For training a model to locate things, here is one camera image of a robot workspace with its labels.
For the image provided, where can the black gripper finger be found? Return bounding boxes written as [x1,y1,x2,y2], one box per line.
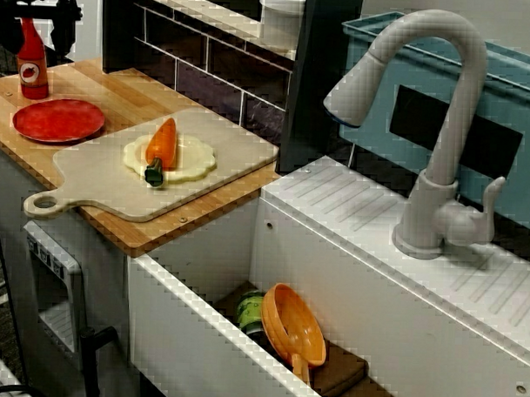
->
[0,10,23,56]
[50,5,81,54]

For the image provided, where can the red sauce bottle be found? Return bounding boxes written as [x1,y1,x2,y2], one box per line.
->
[13,17,53,100]

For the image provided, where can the orange toy carrot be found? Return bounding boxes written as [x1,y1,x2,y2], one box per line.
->
[143,115,180,190]

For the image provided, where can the narrow black upright panel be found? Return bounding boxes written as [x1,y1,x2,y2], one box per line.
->
[98,0,142,77]

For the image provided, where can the red round plate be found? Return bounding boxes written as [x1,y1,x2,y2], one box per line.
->
[11,96,107,147]

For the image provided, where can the pale wooden cutting board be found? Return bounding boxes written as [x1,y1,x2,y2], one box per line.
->
[22,101,281,229]

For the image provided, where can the cream scalloped plate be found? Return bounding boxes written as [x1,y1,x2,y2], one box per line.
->
[120,131,219,185]

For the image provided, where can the white toy kitchen cabinet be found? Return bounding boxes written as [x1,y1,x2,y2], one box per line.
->
[0,140,150,397]

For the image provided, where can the white cup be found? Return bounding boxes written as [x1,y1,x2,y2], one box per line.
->
[257,0,308,51]

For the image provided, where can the wide dark upright pillar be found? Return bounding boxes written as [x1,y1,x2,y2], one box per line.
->
[277,0,365,177]

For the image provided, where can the teal plastic bin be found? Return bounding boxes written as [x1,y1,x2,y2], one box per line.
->
[333,9,530,226]

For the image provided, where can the green can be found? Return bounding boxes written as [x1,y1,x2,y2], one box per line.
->
[236,289,267,334]

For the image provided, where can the black rectangular bin label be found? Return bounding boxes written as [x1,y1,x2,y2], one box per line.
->
[387,84,526,178]

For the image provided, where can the orange toy colander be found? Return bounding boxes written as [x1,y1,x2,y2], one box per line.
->
[258,281,331,385]

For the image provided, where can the grey toy faucet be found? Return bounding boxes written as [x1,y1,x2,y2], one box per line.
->
[317,4,514,264]

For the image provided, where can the white toy sink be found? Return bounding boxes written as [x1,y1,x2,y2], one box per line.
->
[120,148,530,397]

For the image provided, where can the brown sink mat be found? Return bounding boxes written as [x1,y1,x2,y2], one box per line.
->
[210,278,418,397]

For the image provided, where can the black wire basket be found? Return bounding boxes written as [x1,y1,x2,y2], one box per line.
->
[0,36,76,84]

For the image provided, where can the black cabinet handle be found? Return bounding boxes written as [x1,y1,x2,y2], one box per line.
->
[77,325,121,397]

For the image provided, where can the black floor cable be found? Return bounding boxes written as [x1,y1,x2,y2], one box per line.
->
[0,384,46,397]

